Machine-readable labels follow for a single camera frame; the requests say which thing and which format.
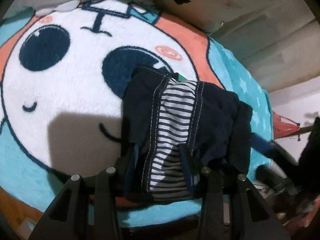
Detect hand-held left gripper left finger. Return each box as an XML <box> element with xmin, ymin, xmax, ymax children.
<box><xmin>29</xmin><ymin>144</ymin><xmax>140</xmax><ymax>240</ymax></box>

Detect navy pants with striped lining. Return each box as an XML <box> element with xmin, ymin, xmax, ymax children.
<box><xmin>120</xmin><ymin>66</ymin><xmax>253</xmax><ymax>203</ymax></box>

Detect beige cloth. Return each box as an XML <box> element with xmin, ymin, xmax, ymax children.
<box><xmin>207</xmin><ymin>4</ymin><xmax>320</xmax><ymax>93</ymax></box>

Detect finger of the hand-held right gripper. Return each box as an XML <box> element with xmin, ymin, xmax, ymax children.
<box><xmin>251</xmin><ymin>132</ymin><xmax>273</xmax><ymax>158</ymax></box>

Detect red fabric item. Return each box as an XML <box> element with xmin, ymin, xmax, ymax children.
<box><xmin>271</xmin><ymin>111</ymin><xmax>301</xmax><ymax>140</ymax></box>

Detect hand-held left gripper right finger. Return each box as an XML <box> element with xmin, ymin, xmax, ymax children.
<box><xmin>178</xmin><ymin>149</ymin><xmax>290</xmax><ymax>240</ymax></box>

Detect cartoon printed blanket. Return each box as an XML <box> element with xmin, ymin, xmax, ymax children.
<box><xmin>0</xmin><ymin>0</ymin><xmax>273</xmax><ymax>228</ymax></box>

